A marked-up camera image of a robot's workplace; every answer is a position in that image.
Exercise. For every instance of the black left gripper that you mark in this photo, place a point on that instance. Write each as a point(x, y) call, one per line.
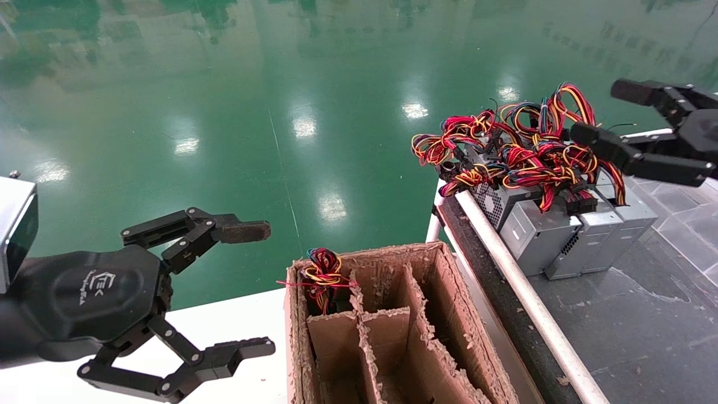
point(95, 297)

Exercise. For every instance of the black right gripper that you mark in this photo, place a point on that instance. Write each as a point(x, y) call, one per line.
point(704, 134)

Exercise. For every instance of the clear acrylic divider tray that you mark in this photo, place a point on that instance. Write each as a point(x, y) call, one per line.
point(690, 235)

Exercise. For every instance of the torn cardboard divider box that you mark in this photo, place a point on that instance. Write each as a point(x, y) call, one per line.
point(387, 331)

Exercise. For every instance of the power supply with honeycomb grille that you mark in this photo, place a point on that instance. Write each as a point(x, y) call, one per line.
point(491, 205)

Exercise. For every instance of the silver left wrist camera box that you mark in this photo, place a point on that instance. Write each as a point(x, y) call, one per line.
point(17, 224)

